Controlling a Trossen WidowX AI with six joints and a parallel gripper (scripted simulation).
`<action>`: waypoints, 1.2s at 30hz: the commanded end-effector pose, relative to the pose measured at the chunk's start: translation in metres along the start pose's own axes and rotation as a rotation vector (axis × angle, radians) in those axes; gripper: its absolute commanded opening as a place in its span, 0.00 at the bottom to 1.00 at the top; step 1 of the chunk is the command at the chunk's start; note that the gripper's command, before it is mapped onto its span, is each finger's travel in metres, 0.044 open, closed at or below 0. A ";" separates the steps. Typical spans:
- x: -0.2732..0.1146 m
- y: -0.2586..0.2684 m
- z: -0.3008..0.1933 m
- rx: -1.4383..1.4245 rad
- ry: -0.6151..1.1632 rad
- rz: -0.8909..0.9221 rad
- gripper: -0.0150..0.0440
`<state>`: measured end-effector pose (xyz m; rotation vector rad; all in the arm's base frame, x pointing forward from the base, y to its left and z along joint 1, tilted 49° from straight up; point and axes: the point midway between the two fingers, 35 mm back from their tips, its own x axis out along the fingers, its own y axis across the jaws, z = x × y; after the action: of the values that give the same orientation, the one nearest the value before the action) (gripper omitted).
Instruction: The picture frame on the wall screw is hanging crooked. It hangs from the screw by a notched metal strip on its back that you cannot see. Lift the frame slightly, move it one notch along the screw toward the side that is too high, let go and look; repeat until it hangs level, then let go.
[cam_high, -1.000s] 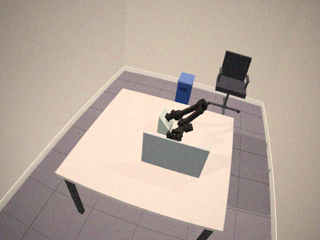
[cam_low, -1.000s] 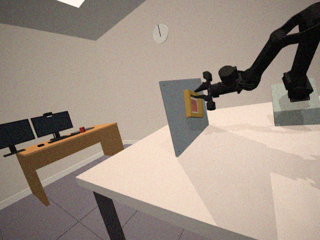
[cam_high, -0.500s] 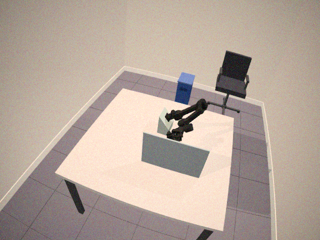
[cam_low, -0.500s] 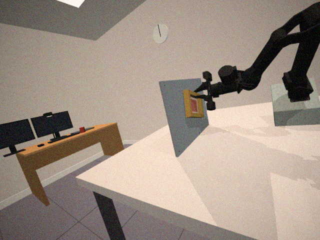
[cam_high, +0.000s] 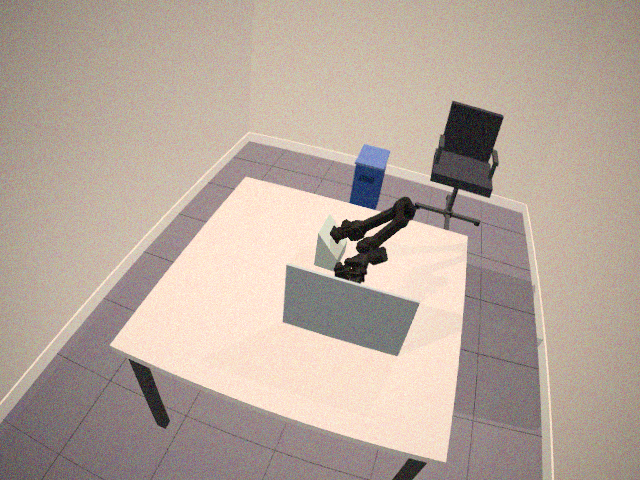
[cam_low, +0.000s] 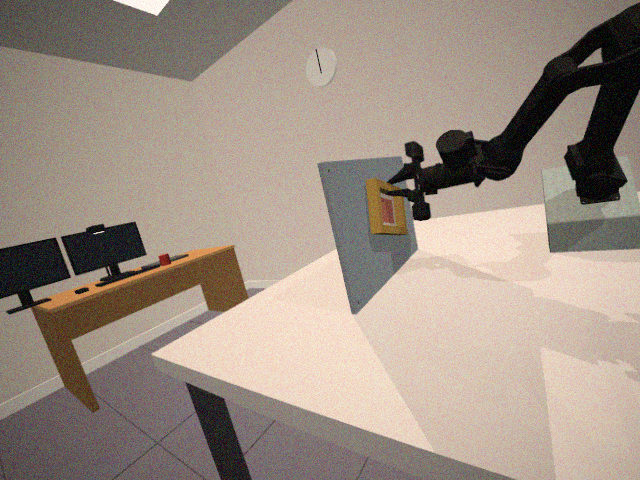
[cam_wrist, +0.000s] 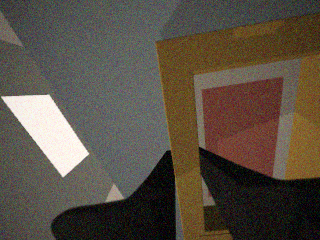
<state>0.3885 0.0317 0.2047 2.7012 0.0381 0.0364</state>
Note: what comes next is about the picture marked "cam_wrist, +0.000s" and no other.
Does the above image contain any grey flat board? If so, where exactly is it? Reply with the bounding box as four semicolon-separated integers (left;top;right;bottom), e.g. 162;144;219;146
0;0;320;199

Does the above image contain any yellow picture frame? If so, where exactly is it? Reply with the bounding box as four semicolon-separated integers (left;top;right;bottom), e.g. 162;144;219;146
155;12;320;240

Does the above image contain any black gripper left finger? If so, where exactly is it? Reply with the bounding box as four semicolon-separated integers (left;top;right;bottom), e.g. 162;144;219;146
51;150;176;240

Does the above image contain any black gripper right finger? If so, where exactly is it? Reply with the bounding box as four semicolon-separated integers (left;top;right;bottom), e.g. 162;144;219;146
199;147;320;240

